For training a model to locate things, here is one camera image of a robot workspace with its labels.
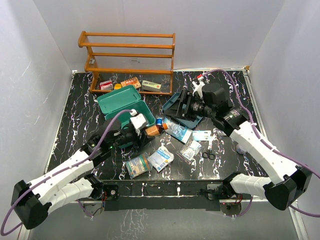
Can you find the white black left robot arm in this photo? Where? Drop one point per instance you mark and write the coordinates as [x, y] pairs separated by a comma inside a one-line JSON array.
[[72, 180]]

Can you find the blue white mask packet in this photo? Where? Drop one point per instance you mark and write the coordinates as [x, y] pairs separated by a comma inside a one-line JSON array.
[[177, 131]]

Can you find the small blue-capped bottle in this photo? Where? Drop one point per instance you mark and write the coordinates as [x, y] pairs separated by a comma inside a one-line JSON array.
[[159, 121]]

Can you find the orange wooden shelf rack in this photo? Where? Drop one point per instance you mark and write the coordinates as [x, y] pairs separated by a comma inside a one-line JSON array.
[[128, 55]]

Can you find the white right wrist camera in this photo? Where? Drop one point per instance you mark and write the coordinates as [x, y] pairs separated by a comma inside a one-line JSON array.
[[198, 85]]

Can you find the orange pill box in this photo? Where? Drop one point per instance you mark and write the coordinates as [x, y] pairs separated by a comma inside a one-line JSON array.
[[134, 81]]

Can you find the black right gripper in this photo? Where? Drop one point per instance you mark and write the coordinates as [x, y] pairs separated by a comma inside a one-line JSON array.
[[177, 110]]

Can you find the small white blue card packet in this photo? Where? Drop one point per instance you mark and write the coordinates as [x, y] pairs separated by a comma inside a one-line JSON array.
[[201, 135]]

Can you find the black handled scissors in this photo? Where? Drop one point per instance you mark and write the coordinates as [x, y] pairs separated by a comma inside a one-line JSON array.
[[208, 154]]

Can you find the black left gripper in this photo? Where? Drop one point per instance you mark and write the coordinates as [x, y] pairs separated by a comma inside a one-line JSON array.
[[140, 141]]

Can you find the round clear container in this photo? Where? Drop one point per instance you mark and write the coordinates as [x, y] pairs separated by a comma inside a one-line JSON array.
[[240, 149]]

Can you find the red white medicine box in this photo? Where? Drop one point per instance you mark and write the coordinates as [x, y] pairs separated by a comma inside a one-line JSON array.
[[106, 85]]

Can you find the clear bag of swabs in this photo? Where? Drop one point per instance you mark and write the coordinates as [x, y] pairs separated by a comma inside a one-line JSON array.
[[189, 151]]

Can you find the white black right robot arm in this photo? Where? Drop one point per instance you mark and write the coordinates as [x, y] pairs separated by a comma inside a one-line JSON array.
[[285, 180]]

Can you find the green orange gauze packet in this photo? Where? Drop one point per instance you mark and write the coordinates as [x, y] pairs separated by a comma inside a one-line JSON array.
[[138, 165]]

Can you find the green plastic medicine box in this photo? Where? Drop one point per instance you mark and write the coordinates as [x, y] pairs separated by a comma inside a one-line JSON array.
[[126, 98]]

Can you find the brown orange-label bottle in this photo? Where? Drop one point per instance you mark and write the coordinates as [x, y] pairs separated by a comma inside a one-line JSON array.
[[156, 130]]

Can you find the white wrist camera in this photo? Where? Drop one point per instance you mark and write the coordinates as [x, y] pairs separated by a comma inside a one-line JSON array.
[[138, 120], [198, 85]]

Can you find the small yellow box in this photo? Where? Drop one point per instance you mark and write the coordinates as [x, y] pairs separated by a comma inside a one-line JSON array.
[[117, 86]]

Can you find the white blue cotton packet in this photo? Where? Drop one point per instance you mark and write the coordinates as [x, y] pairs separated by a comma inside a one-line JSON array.
[[161, 158]]

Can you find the white green medicine box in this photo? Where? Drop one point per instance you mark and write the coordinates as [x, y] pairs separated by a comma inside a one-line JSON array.
[[151, 86]]

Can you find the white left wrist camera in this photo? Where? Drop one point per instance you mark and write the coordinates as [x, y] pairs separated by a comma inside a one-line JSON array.
[[138, 120]]

